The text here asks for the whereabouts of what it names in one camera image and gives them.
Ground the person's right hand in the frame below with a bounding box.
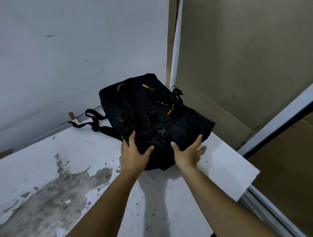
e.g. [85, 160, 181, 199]
[170, 134, 207, 171]

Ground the person's left hand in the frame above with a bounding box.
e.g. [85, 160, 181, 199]
[119, 131, 155, 174]

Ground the black backpack with orange zippers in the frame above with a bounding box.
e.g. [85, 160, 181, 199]
[68, 73, 216, 171]

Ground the person's right forearm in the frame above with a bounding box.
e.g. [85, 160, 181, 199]
[181, 165, 282, 237]

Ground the person's left forearm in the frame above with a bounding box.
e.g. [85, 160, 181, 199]
[65, 168, 145, 237]

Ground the stained white table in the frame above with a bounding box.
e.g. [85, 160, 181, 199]
[0, 115, 261, 237]

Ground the beige tape piece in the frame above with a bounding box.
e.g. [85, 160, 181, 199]
[68, 111, 80, 124]

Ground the printed brown cardboard sheet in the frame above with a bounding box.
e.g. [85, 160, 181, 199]
[246, 111, 313, 237]

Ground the plain brown cardboard sheet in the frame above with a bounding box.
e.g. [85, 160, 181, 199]
[175, 0, 313, 151]

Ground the narrow brown cardboard strip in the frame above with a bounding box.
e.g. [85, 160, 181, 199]
[165, 0, 178, 88]

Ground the white metal window frame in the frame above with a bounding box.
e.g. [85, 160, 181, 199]
[169, 0, 313, 237]

